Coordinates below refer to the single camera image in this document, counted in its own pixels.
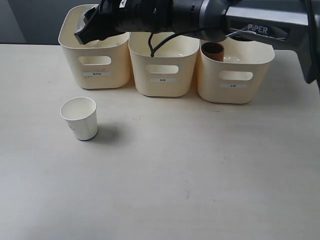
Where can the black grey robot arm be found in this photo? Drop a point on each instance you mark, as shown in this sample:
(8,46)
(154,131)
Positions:
(286,24)

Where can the white paper cup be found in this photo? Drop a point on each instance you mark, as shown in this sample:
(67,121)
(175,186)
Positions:
(80,114)

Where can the right cream plastic bin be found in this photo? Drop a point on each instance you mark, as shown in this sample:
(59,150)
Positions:
(236,79)

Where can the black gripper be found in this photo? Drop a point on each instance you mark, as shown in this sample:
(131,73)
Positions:
(115,17)

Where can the middle cream plastic bin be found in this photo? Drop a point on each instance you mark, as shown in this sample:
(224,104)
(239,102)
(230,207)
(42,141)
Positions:
(169,73)

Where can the clear plastic bottle white cap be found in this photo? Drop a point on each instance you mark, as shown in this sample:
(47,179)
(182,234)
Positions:
(81,22)

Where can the brown wooden cup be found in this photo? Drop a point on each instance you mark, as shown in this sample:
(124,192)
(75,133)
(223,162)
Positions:
(213,51)

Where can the cream plastic bin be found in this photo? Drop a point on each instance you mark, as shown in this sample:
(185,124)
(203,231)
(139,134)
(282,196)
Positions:
(99,64)
(169,73)
(236,79)

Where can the left cream plastic bin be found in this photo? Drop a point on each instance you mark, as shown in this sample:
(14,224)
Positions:
(99,64)

